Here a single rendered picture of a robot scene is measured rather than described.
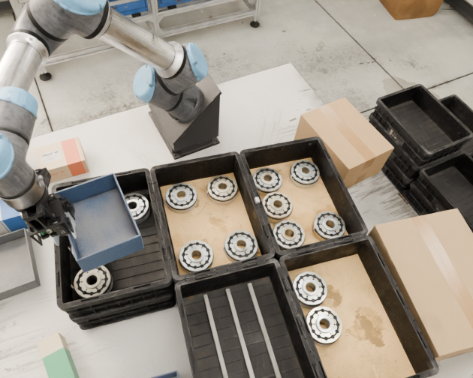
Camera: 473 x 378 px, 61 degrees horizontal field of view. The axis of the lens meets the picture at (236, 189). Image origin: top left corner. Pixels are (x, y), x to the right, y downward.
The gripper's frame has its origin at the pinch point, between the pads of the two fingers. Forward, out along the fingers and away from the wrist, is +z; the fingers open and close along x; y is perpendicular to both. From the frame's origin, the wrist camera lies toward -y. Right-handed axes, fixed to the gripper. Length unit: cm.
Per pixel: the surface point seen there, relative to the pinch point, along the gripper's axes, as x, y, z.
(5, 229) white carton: -28, -32, 35
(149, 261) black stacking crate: 12.3, 2.6, 30.6
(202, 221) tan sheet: 32.1, -3.8, 33.0
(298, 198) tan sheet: 66, 1, 37
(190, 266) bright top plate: 22.8, 10.2, 28.9
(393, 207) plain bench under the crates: 102, 12, 55
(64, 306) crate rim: -10.5, 10.3, 17.5
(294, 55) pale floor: 159, -153, 133
